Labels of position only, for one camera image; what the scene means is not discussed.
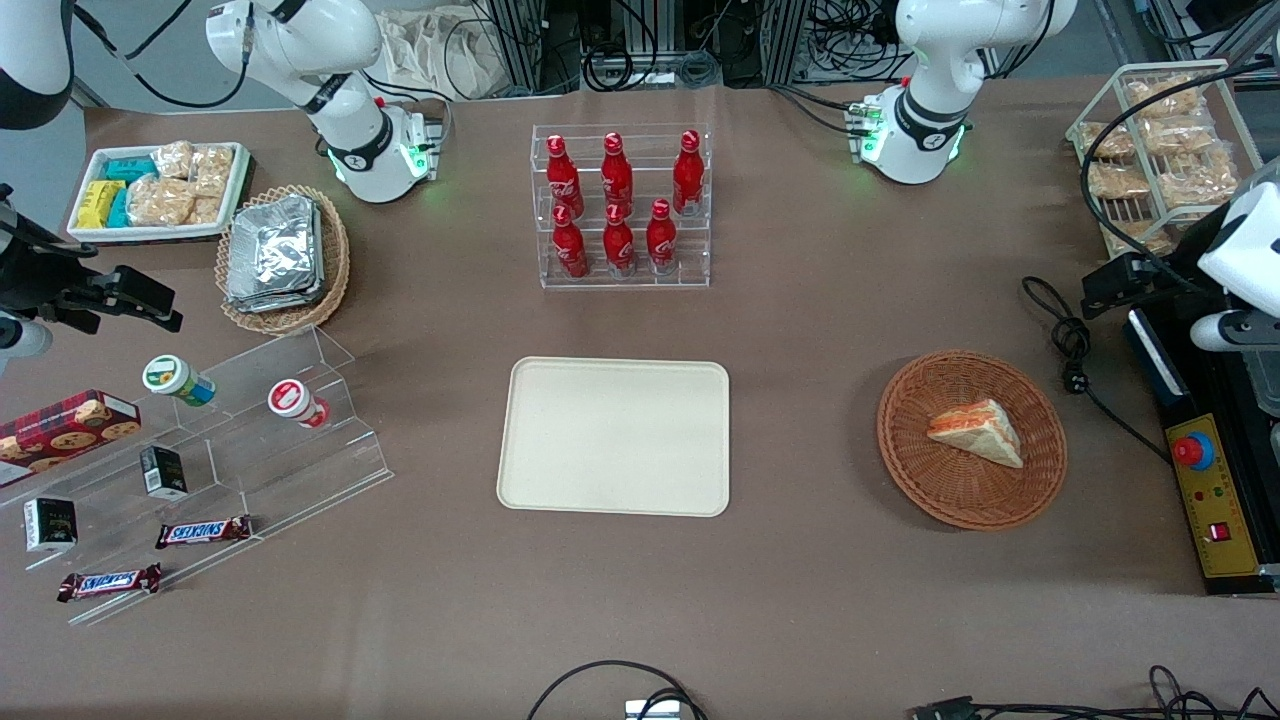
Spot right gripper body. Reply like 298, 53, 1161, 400
0, 184, 103, 323

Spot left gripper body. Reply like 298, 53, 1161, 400
1128, 205, 1223, 306

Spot triangular sandwich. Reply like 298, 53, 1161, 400
926, 398, 1025, 470

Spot white rectangular snack tray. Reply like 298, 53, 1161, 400
66, 141, 252, 245

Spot oval light wicker basket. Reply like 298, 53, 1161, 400
215, 184, 352, 337

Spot round brown wicker basket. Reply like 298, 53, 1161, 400
877, 349, 1069, 532

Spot cream plastic serving tray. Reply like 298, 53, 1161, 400
496, 356, 732, 519

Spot bagged fried snack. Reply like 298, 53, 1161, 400
1079, 121, 1137, 162
1140, 117, 1217, 157
1127, 77, 1203, 120
1087, 162, 1152, 200
1114, 219, 1173, 253
1154, 150, 1240, 207

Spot green lid yogurt cup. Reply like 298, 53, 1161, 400
141, 354, 217, 408

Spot yellow snack packet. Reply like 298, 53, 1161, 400
76, 179, 127, 230

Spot red tartan cookie box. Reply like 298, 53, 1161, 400
0, 389, 143, 490

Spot silver foil packs stack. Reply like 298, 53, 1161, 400
226, 194, 327, 314

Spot clear plastic container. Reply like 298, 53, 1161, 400
1248, 345, 1280, 422

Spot small black carton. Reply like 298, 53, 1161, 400
139, 445, 189, 501
23, 496, 79, 554

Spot red lid yogurt cup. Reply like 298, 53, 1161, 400
267, 378, 332, 430

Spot clear acrylic step shelf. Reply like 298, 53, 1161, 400
0, 324, 395, 629

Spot brown snickers bar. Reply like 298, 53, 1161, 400
154, 514, 254, 551
56, 563, 164, 604

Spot black control box yellow panel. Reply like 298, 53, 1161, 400
1124, 305, 1280, 599

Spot white cloth bag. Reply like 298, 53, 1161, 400
377, 7, 502, 102

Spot red cola bottle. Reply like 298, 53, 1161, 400
602, 202, 637, 276
672, 129, 706, 217
551, 205, 590, 280
600, 131, 635, 216
645, 198, 679, 276
545, 135, 585, 219

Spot clear acrylic bottle rack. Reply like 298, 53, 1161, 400
530, 122, 713, 292

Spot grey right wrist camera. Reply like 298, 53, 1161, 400
0, 312, 54, 375

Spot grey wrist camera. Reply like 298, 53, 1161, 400
0, 312, 54, 375
1190, 308, 1280, 353

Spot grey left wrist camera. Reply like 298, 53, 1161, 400
1190, 308, 1280, 353

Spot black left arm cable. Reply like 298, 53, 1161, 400
1078, 54, 1280, 296

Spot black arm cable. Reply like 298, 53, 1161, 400
1078, 54, 1280, 296
72, 0, 253, 112

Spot white wire basket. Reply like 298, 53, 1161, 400
1065, 59, 1267, 263

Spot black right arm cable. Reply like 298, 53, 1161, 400
72, 0, 253, 112

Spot black left base cables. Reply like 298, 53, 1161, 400
768, 83, 863, 138

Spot black tangled cables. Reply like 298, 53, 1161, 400
908, 664, 1280, 720

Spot aluminium frame post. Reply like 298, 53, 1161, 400
485, 0, 547, 97

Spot black cable bundle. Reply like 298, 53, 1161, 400
578, 0, 723, 93

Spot black looped table cable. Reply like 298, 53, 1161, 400
526, 659, 707, 720

